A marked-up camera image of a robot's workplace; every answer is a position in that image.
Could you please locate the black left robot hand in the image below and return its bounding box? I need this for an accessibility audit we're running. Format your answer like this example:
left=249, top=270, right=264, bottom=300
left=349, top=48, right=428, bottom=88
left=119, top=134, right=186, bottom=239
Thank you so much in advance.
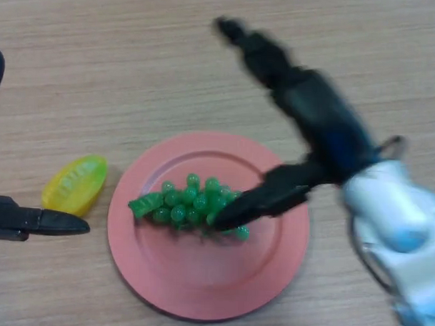
left=0, top=47, right=97, bottom=245

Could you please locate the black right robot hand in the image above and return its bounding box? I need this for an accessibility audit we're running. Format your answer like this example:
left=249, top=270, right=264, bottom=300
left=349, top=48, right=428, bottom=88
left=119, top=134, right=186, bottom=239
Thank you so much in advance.
left=206, top=16, right=384, bottom=237

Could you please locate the green grape bunch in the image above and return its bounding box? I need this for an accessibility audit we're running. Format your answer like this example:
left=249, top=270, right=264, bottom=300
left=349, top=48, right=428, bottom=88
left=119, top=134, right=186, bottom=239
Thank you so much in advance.
left=126, top=171, right=253, bottom=243

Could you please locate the pink round plate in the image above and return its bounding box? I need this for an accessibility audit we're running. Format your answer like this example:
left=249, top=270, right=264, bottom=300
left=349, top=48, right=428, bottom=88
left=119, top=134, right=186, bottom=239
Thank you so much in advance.
left=104, top=127, right=314, bottom=326

